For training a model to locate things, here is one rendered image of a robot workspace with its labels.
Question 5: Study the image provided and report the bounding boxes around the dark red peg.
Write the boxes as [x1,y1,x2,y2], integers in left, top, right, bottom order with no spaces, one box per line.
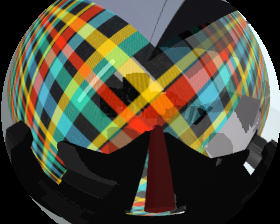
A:
[144,124,175,213]

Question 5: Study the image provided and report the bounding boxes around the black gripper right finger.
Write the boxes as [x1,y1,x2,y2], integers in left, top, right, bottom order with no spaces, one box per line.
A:
[164,132,250,213]

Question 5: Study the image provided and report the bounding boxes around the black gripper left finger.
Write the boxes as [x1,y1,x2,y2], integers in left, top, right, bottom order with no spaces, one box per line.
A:
[56,131,150,213]

